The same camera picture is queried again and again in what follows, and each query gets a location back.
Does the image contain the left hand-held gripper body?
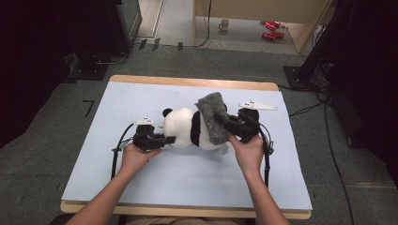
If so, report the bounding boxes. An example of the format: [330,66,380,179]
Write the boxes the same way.
[131,116,167,154]

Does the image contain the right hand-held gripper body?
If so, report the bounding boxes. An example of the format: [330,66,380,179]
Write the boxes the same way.
[229,99,279,144]

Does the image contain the panda plush toy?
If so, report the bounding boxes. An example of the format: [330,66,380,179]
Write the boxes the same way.
[157,105,233,152]

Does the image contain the grey fluffy cloth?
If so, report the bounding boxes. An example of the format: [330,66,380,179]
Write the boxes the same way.
[194,91,232,156]

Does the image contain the person's left hand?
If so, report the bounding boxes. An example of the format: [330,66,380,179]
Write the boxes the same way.
[119,142,163,176]

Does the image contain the person's right hand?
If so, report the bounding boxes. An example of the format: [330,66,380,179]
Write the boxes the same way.
[227,132,266,176]

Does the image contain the light blue table mat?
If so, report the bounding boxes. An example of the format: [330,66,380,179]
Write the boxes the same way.
[61,81,314,211]

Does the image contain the black stand base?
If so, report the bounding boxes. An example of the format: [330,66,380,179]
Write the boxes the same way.
[283,65,321,92]
[69,61,110,82]

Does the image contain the wooden shelf unit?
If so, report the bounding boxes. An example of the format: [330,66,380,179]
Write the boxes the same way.
[191,0,333,54]

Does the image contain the dark cabinet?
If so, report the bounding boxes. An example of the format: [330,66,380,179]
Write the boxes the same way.
[105,0,144,54]

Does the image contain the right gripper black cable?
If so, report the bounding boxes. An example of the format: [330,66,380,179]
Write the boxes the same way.
[246,112,276,189]

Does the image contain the short black floor cable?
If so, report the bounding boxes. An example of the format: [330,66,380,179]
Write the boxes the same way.
[288,100,327,118]

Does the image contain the long black floor cable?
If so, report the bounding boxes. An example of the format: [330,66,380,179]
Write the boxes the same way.
[323,101,355,225]

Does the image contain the black hanging cable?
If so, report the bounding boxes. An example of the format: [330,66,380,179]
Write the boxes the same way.
[192,0,213,49]

